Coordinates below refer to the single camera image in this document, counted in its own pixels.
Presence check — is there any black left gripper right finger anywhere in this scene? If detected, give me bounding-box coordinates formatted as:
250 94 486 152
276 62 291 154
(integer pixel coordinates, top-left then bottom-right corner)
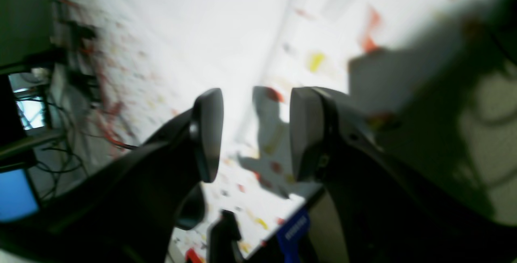
290 87 516 263

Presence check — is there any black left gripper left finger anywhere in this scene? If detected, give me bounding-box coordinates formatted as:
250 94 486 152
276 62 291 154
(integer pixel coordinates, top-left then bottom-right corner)
1 88 224 263

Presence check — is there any terrazzo pattern tablecloth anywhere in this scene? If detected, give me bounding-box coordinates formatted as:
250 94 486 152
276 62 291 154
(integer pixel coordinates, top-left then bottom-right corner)
57 0 505 261

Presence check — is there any blue clamp handle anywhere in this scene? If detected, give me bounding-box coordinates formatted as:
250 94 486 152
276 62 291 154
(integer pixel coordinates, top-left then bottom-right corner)
276 208 311 263

